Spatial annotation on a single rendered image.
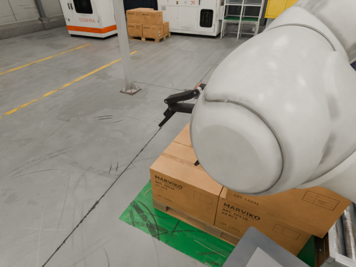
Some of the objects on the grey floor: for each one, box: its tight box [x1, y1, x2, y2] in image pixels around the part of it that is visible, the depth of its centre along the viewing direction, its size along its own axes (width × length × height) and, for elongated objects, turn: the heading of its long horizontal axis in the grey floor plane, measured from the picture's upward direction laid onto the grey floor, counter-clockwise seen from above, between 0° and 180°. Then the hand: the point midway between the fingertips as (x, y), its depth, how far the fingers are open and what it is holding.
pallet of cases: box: [126, 8, 171, 42], centre depth 750 cm, size 121×103×90 cm
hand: (181, 141), depth 54 cm, fingers open, 13 cm apart
